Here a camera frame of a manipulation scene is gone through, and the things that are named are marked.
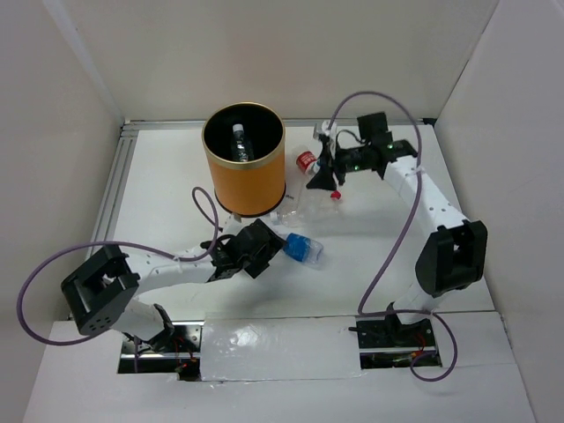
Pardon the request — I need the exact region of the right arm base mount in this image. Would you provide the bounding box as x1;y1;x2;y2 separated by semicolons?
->
348;316;442;370

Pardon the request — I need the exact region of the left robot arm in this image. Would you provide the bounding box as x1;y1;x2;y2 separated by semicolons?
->
61;219;286;352

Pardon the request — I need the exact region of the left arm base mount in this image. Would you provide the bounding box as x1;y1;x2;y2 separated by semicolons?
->
117;321;204;382

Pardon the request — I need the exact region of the white tape patch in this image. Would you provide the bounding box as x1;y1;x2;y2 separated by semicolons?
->
200;316;362;382

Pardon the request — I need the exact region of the clear bottle blue round sticker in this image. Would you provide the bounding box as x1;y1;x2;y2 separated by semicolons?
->
317;190;342;214

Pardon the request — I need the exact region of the blue label clear bottle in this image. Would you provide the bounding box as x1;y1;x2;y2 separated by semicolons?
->
283;233;323;268

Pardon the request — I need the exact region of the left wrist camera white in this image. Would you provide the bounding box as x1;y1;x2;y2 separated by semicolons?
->
223;213;242;232

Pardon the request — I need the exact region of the clear bottle white cap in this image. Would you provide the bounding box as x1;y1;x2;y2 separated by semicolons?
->
270;187;339;227

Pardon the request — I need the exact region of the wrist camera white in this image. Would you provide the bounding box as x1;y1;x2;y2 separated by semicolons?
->
223;213;242;232
313;120;338;141

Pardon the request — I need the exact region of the clear crushed bottle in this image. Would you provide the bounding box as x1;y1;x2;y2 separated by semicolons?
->
231;123;255;162

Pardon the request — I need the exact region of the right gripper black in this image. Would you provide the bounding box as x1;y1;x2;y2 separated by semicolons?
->
307;140;372;192

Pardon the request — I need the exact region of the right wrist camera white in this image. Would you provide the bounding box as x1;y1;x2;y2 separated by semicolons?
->
313;120;338;141

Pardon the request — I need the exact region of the orange cylindrical bin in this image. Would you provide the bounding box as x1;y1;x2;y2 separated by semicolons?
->
202;102;286;217

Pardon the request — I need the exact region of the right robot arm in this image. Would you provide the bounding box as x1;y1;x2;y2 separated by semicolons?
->
307;113;487;345

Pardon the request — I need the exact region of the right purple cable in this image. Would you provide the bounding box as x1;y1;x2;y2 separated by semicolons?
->
329;91;457;381

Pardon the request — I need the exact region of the red label clear bottle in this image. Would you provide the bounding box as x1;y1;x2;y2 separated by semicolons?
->
293;145;319;175

